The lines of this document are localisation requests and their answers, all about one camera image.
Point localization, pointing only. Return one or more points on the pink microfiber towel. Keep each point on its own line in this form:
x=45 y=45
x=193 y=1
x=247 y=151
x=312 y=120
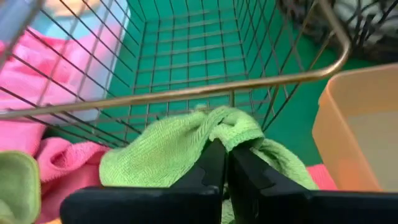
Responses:
x=28 y=81
x=68 y=168

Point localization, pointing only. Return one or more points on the green microfiber towel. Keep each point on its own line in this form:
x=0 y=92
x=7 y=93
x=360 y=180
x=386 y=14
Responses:
x=161 y=149
x=18 y=186

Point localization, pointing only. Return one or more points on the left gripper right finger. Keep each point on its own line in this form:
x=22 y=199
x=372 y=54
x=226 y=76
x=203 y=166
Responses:
x=280 y=205

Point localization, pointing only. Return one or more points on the tan plastic bin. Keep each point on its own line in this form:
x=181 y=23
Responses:
x=342 y=124

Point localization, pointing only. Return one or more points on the pale greyish microfiber towel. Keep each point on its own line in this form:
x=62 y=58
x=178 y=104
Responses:
x=354 y=12

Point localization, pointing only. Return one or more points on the green table mat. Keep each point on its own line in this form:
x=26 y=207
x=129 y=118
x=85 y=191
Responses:
x=289 y=124

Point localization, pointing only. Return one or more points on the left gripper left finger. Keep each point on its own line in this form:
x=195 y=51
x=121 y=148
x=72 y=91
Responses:
x=186 y=202

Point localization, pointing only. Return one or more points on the clear plastic bin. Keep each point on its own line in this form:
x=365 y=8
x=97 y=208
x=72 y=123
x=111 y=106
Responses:
x=105 y=90

